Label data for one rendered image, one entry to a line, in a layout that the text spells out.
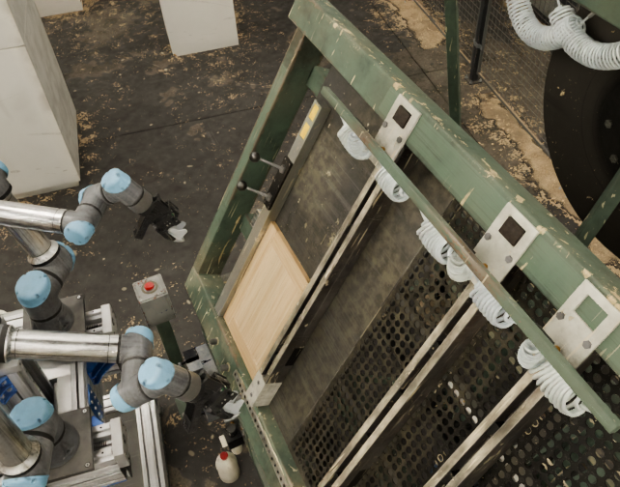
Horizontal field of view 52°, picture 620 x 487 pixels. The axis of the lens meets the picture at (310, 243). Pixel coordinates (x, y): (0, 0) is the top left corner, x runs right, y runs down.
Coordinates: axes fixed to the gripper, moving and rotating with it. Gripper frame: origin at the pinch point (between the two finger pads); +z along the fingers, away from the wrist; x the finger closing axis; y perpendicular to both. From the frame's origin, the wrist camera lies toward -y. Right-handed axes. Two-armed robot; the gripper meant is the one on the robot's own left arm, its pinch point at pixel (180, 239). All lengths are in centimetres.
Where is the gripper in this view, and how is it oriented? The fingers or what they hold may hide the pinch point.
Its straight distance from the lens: 220.4
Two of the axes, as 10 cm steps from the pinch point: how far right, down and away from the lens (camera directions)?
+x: -2.5, -7.1, 6.6
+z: 4.9, 4.9, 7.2
